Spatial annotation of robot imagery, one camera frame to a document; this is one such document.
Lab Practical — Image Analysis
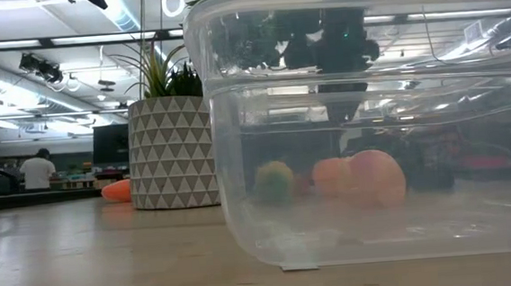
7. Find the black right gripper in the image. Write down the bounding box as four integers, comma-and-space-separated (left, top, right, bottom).
273, 3, 386, 129

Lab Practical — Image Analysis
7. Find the clear plastic food container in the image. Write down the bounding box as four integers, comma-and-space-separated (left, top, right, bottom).
181, 0, 511, 277

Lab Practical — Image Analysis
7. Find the yellow toy bell pepper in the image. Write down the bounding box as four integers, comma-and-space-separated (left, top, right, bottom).
250, 158, 297, 207

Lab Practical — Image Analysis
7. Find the toy orange fruit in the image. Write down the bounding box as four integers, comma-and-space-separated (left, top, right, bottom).
309, 156, 354, 199

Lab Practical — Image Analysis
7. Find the person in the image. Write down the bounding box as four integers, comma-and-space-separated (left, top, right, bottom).
17, 147, 58, 192

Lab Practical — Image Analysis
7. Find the pink toy peach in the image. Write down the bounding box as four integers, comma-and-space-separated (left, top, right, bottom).
348, 147, 408, 210

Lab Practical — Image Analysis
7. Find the black ceiling-mounted device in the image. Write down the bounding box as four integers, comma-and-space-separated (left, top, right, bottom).
17, 50, 66, 86

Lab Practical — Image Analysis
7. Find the succulent in triangle-patterned pot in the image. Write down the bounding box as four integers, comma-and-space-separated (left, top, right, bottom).
107, 28, 221, 214

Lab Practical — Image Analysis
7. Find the orange toy carrot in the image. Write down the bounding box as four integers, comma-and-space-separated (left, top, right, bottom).
100, 178, 133, 205

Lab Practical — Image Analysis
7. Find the black aluminium table frame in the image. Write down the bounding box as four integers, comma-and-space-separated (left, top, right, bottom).
0, 184, 105, 211

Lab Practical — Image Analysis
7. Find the dark monitor screen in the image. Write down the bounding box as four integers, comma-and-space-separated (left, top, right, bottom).
90, 123, 131, 167

